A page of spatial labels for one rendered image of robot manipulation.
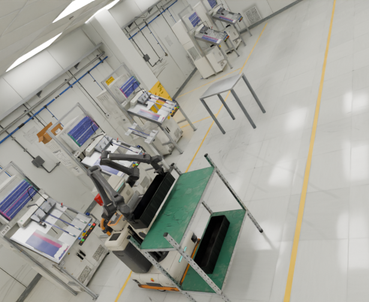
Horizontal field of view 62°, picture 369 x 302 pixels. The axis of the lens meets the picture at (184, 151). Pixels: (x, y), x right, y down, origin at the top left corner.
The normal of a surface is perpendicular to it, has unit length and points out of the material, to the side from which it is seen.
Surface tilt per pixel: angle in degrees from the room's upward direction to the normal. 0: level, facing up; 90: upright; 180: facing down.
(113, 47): 90
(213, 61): 90
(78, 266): 90
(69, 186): 89
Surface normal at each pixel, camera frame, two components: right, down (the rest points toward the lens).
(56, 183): 0.74, -0.23
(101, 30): -0.38, 0.64
